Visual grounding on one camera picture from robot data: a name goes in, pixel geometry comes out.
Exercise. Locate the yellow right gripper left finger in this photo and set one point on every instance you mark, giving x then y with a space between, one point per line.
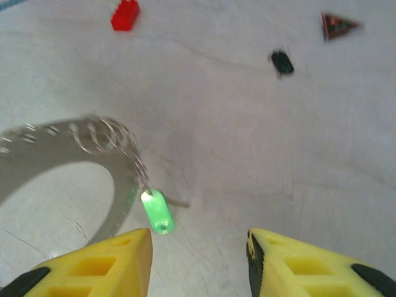
130 266

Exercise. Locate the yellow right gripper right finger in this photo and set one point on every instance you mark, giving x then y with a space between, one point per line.
278 272

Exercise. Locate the green plastic key tag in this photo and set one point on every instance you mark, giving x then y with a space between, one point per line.
157 213

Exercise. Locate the silver metal key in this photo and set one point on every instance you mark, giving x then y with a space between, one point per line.
181 204

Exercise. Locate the black plastic key tag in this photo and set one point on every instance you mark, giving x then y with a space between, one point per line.
282 63

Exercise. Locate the red toy brick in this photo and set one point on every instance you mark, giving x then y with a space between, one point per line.
125 15

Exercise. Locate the red black triangle tile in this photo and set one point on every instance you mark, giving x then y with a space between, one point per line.
335 26

